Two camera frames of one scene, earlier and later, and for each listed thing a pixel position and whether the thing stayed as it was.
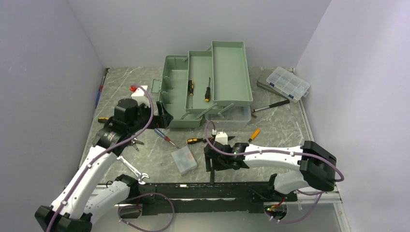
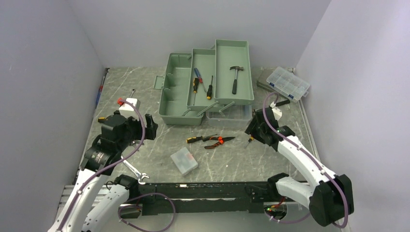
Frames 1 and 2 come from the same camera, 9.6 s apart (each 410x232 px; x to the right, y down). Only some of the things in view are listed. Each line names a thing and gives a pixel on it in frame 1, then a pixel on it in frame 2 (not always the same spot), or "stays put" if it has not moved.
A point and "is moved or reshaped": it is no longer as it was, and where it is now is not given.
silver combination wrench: x=139 y=175 stays put
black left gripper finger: x=164 y=118 → x=151 y=128
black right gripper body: x=219 y=165 → x=255 y=130
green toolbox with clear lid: x=213 y=85 stays put
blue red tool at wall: x=100 y=88 stays put
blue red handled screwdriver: x=165 y=137 → x=200 y=79
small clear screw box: x=184 y=159 stays put
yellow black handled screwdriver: x=208 y=92 is moved or reshaped
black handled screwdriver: x=191 y=85 is moved or reshaped
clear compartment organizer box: x=288 y=83 stays put
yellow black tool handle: x=103 y=120 stays put
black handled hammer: x=212 y=181 → x=237 y=68
